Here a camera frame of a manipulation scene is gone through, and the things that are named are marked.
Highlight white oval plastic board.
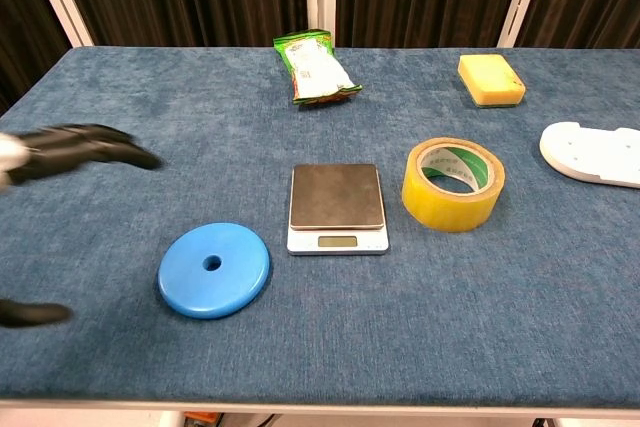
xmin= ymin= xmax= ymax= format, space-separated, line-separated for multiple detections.
xmin=539 ymin=121 xmax=640 ymax=190

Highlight white digital scale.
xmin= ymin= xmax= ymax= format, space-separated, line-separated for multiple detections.
xmin=286 ymin=163 xmax=390 ymax=257

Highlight yellow packing tape roll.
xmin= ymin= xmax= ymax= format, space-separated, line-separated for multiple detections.
xmin=401 ymin=136 xmax=507 ymax=234

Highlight yellow sponge block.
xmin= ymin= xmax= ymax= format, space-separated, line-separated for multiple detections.
xmin=457 ymin=53 xmax=527 ymax=110

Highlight blue table cloth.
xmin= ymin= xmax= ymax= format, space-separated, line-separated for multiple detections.
xmin=0 ymin=45 xmax=640 ymax=406

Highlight green white snack bag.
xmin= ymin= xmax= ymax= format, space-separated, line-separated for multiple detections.
xmin=272 ymin=28 xmax=363 ymax=107

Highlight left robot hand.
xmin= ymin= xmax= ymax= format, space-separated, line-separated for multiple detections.
xmin=0 ymin=124 xmax=164 ymax=328

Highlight blue disc with hole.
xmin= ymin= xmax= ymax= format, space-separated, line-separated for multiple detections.
xmin=157 ymin=222 xmax=271 ymax=321

